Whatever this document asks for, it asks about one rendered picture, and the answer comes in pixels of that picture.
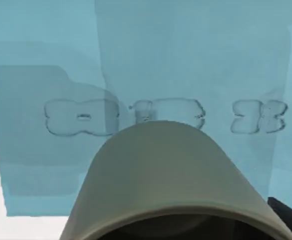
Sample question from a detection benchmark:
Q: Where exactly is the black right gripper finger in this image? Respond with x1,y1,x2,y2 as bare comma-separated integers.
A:
267,196,292,240

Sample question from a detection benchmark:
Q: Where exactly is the light blue rack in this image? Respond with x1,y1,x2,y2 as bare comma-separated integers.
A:
0,0,292,217

